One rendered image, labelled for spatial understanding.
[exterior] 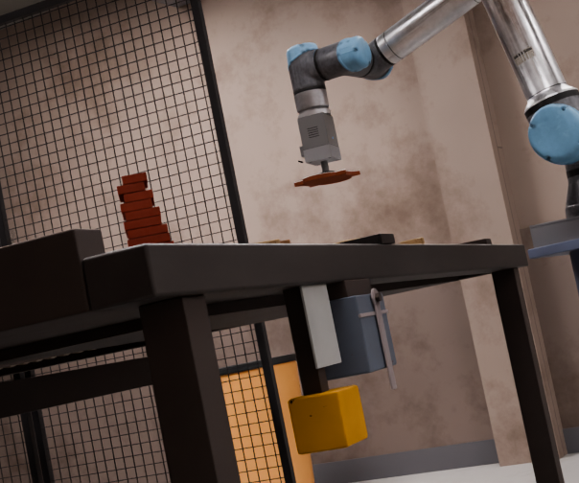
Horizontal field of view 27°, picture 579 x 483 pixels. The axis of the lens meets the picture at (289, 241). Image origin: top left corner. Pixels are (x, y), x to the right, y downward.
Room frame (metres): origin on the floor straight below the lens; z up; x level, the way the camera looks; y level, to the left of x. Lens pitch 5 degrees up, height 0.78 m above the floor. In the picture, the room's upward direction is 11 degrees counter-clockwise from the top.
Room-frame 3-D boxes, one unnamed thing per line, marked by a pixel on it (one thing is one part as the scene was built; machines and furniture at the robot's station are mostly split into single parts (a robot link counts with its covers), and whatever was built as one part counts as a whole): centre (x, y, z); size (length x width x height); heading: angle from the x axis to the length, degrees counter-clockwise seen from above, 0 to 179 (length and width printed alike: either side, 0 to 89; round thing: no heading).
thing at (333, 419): (1.75, 0.00, 0.74); 0.09 x 0.08 x 0.24; 158
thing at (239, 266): (2.27, -0.19, 0.89); 2.08 x 0.09 x 0.06; 158
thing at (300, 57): (2.70, -0.12, 1.38); 0.09 x 0.08 x 0.11; 58
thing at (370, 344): (1.92, -0.07, 0.77); 0.14 x 0.11 x 0.18; 158
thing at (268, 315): (2.67, 0.13, 0.86); 1.20 x 0.57 x 0.02; 152
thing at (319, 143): (2.71, -0.10, 1.22); 0.10 x 0.09 x 0.16; 73
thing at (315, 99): (2.71, -0.11, 1.30); 0.08 x 0.08 x 0.05
